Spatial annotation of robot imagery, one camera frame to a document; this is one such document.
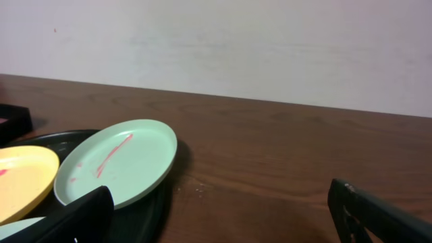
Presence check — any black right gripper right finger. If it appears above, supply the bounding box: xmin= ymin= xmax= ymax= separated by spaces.
xmin=327 ymin=178 xmax=431 ymax=243

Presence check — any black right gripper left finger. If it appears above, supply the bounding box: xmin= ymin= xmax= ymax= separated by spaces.
xmin=2 ymin=186 xmax=114 ymax=243

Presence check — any green plate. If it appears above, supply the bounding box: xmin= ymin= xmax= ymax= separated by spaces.
xmin=53 ymin=119 xmax=178 ymax=209

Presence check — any yellow plate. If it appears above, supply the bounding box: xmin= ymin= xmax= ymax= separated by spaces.
xmin=1 ymin=145 xmax=59 ymax=225

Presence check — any light blue-green plate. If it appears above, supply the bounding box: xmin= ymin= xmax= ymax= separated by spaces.
xmin=0 ymin=217 xmax=44 ymax=240

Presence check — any black rectangular water tray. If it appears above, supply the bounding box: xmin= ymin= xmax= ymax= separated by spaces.
xmin=1 ymin=104 xmax=33 ymax=146

